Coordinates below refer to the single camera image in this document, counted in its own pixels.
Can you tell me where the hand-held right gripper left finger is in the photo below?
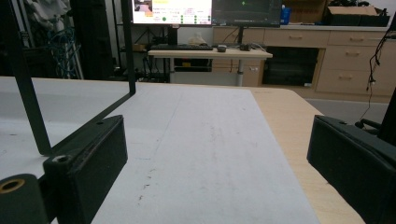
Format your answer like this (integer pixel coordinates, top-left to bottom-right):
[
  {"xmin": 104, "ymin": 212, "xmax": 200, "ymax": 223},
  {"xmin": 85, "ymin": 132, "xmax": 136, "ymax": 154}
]
[{"xmin": 43, "ymin": 115, "xmax": 129, "ymax": 224}]

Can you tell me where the black shelf with metal legs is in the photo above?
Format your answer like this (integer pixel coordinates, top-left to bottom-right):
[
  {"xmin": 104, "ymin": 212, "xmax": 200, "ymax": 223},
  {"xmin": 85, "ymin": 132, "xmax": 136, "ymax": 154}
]
[{"xmin": 0, "ymin": 0, "xmax": 137, "ymax": 157}]

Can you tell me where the dark computer monitor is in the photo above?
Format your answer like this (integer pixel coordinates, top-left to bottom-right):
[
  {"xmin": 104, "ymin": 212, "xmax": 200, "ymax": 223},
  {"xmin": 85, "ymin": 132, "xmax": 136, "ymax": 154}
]
[{"xmin": 211, "ymin": 0, "xmax": 283, "ymax": 28}]

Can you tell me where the black keyboard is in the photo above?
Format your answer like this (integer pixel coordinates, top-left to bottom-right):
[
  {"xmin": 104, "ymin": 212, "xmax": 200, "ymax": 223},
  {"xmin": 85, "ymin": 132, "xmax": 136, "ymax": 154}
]
[{"xmin": 149, "ymin": 44, "xmax": 215, "ymax": 52}]

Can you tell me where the black metal post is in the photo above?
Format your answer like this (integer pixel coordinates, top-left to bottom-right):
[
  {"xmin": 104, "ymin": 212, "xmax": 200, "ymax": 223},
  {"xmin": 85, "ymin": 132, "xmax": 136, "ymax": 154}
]
[{"xmin": 376, "ymin": 12, "xmax": 396, "ymax": 147}]

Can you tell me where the white desk with wooden top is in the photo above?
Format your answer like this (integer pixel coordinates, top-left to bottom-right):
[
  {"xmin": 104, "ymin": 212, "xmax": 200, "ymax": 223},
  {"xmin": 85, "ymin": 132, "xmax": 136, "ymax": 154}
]
[{"xmin": 148, "ymin": 48, "xmax": 274, "ymax": 88}]

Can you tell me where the hanging black cable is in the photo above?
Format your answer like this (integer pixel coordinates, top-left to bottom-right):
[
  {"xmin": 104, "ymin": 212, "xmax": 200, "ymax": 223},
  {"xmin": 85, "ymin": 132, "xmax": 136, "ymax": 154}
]
[{"xmin": 360, "ymin": 29, "xmax": 391, "ymax": 121}]

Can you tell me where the lit computer monitor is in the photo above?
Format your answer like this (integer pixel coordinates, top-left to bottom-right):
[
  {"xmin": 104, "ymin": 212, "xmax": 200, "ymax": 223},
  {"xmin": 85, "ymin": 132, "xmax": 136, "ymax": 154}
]
[{"xmin": 130, "ymin": 0, "xmax": 213, "ymax": 26}]

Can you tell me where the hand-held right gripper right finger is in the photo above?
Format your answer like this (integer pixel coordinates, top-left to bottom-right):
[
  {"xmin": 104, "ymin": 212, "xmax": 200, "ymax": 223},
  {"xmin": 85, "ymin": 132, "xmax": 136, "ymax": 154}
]
[{"xmin": 306, "ymin": 115, "xmax": 396, "ymax": 224}]

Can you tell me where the light wooden table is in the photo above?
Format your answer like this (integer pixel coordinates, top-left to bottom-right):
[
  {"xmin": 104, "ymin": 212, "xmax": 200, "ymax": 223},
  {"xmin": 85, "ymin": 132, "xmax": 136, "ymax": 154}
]
[{"xmin": 136, "ymin": 82, "xmax": 367, "ymax": 224}]

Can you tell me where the cardboard box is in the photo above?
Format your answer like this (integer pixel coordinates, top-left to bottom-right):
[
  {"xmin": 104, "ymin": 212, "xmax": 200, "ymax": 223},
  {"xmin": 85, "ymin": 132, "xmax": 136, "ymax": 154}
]
[{"xmin": 323, "ymin": 5, "xmax": 390, "ymax": 27}]

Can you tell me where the blue cable bundle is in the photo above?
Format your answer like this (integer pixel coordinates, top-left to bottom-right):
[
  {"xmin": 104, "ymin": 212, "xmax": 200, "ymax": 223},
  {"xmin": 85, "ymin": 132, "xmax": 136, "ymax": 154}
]
[{"xmin": 46, "ymin": 27, "xmax": 82, "ymax": 79}]

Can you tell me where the wooden drawer cabinet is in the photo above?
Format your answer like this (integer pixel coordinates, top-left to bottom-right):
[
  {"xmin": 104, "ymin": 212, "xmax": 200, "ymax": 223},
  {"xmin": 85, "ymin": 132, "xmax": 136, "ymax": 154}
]
[{"xmin": 212, "ymin": 24, "xmax": 396, "ymax": 96}]

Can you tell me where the cream cloth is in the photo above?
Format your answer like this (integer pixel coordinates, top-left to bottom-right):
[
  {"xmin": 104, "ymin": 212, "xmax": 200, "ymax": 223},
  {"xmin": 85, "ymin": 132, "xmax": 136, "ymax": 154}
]
[{"xmin": 187, "ymin": 33, "xmax": 208, "ymax": 47}]

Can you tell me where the black office chair base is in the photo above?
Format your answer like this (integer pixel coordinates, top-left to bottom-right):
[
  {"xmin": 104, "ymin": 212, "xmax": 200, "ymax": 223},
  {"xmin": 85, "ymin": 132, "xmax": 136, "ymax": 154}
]
[{"xmin": 354, "ymin": 118, "xmax": 383, "ymax": 131}]

